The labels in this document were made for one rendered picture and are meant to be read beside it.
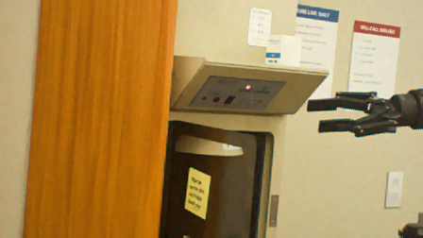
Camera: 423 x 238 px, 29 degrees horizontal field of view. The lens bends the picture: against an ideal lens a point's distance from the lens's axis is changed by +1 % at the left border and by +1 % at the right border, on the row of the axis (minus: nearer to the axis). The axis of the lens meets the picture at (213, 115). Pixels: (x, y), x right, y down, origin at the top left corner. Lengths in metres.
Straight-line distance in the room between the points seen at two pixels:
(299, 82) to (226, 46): 0.16
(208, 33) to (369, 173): 1.14
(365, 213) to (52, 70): 1.23
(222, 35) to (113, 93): 0.25
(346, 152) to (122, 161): 1.14
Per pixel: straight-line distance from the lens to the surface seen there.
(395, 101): 1.90
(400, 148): 2.73
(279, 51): 1.63
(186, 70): 1.51
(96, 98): 1.62
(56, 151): 1.77
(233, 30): 1.65
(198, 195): 1.45
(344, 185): 2.55
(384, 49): 2.62
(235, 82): 1.55
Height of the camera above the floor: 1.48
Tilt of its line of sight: 3 degrees down
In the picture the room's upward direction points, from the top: 5 degrees clockwise
